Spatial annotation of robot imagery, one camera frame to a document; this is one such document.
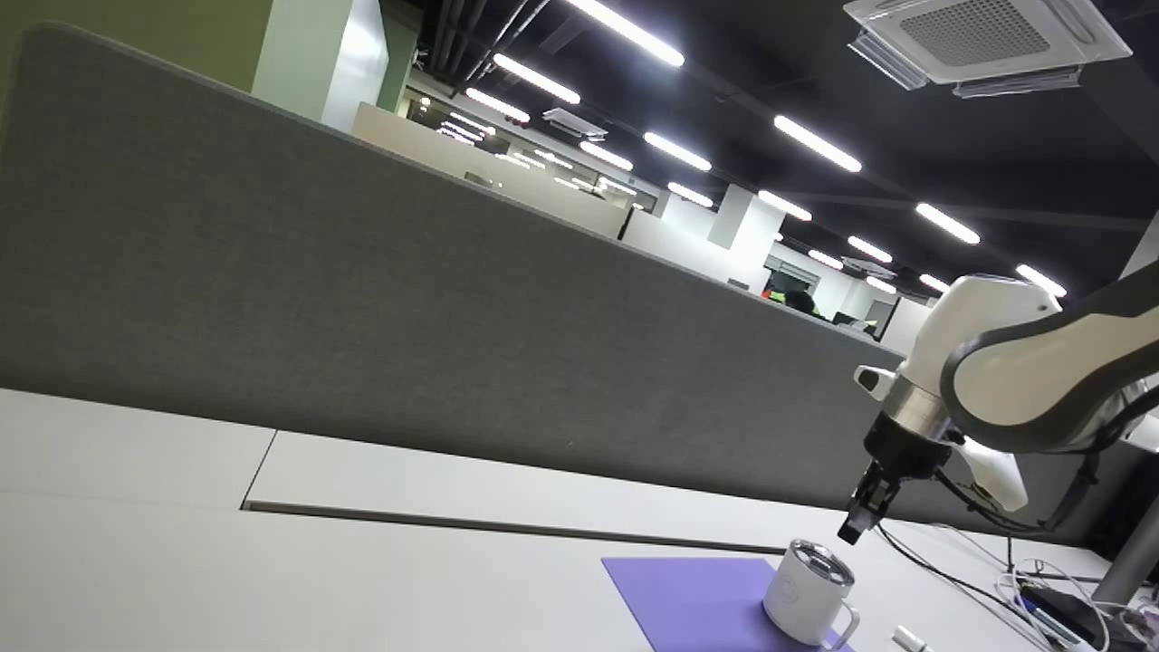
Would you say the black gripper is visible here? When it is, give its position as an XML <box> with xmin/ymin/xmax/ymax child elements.
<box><xmin>831</xmin><ymin>413</ymin><xmax>955</xmax><ymax>547</ymax></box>

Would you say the purple mat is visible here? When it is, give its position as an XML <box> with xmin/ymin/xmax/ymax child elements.
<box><xmin>597</xmin><ymin>555</ymin><xmax>853</xmax><ymax>652</ymax></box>

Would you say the white cup with handle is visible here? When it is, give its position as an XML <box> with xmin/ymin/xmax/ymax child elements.
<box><xmin>757</xmin><ymin>538</ymin><xmax>865</xmax><ymax>652</ymax></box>

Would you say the ceiling air conditioner unit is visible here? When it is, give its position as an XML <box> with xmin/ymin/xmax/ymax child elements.
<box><xmin>841</xmin><ymin>0</ymin><xmax>1138</xmax><ymax>102</ymax></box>

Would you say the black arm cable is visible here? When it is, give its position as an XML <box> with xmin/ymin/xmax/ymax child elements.
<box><xmin>927</xmin><ymin>464</ymin><xmax>1096</xmax><ymax>538</ymax></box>

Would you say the black table cable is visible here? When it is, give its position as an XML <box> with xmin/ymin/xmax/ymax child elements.
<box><xmin>876</xmin><ymin>517</ymin><xmax>1064</xmax><ymax>641</ymax></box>

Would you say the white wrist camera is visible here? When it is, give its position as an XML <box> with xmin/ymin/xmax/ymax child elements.
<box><xmin>961</xmin><ymin>435</ymin><xmax>1031</xmax><ymax>515</ymax></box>

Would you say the dark sliding cup lid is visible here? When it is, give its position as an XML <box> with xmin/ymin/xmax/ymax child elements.
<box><xmin>784</xmin><ymin>540</ymin><xmax>863</xmax><ymax>581</ymax></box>

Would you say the ceiling light strip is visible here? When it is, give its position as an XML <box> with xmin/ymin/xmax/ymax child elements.
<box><xmin>754</xmin><ymin>184</ymin><xmax>818</xmax><ymax>226</ymax></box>
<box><xmin>771</xmin><ymin>111</ymin><xmax>870</xmax><ymax>178</ymax></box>
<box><xmin>642</xmin><ymin>126</ymin><xmax>716</xmax><ymax>178</ymax></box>
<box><xmin>563</xmin><ymin>0</ymin><xmax>687</xmax><ymax>74</ymax></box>
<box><xmin>458</xmin><ymin>84</ymin><xmax>536</xmax><ymax>126</ymax></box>
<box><xmin>1010</xmin><ymin>261</ymin><xmax>1072</xmax><ymax>303</ymax></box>
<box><xmin>574</xmin><ymin>137</ymin><xmax>638</xmax><ymax>178</ymax></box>
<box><xmin>842</xmin><ymin>233</ymin><xmax>899</xmax><ymax>267</ymax></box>
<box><xmin>662</xmin><ymin>178</ymin><xmax>719</xmax><ymax>213</ymax></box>
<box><xmin>912</xmin><ymin>200</ymin><xmax>985</xmax><ymax>249</ymax></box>
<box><xmin>489</xmin><ymin>52</ymin><xmax>586</xmax><ymax>109</ymax></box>

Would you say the grey cable cover flap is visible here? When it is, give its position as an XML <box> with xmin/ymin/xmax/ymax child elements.
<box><xmin>237</xmin><ymin>427</ymin><xmax>848</xmax><ymax>559</ymax></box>

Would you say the dark cable bundle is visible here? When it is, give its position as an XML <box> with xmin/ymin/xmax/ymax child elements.
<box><xmin>1010</xmin><ymin>567</ymin><xmax>1159</xmax><ymax>652</ymax></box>

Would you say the grey desk divider panel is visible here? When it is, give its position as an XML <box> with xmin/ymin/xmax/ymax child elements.
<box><xmin>0</xmin><ymin>22</ymin><xmax>1096</xmax><ymax>538</ymax></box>

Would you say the grey metal pole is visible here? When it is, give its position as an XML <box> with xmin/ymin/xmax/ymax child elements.
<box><xmin>1086</xmin><ymin>488</ymin><xmax>1159</xmax><ymax>608</ymax></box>

